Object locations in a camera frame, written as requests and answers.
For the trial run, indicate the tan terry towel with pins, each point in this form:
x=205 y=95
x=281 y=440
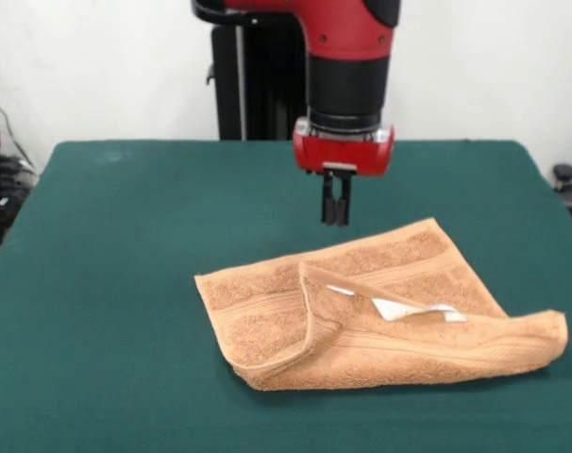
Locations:
x=408 y=349

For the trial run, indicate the dark green tablecloth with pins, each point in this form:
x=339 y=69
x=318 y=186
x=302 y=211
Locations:
x=125 y=283

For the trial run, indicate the black chair base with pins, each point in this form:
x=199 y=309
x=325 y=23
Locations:
x=565 y=172

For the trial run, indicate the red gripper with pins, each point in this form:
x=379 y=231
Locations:
x=342 y=153

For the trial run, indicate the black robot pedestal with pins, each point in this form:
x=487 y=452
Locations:
x=262 y=94

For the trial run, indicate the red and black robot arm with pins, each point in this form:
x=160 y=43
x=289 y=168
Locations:
x=347 y=85

